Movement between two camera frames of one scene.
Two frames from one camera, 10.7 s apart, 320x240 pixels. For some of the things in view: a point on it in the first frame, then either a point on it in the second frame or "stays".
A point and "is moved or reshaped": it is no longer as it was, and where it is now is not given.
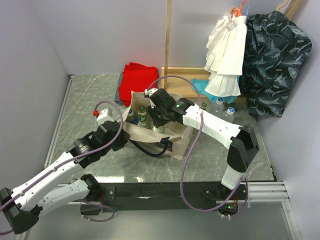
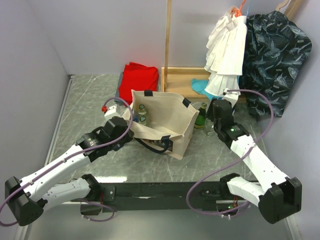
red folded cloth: x=136 y=77 stays
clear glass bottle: x=160 y=129 is moved or reshaped
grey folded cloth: x=117 y=98 stays
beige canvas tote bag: x=177 y=137 stays
